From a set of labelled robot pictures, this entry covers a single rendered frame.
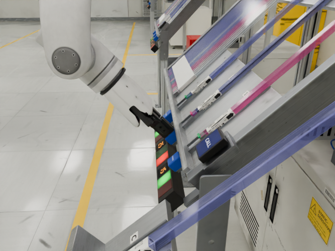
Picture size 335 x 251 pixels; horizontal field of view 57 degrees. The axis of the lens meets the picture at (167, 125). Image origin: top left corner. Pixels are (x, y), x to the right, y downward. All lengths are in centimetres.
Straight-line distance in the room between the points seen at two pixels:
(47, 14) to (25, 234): 119
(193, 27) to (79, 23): 471
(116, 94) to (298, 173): 51
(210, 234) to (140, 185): 122
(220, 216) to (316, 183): 34
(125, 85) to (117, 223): 99
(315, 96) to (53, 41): 42
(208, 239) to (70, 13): 43
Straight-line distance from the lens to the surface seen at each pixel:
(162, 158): 70
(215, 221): 52
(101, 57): 62
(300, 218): 89
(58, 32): 54
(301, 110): 51
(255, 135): 50
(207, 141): 48
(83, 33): 54
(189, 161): 55
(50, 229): 157
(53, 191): 180
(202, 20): 523
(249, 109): 56
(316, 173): 80
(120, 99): 62
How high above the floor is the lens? 102
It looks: 25 degrees down
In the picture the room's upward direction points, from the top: straight up
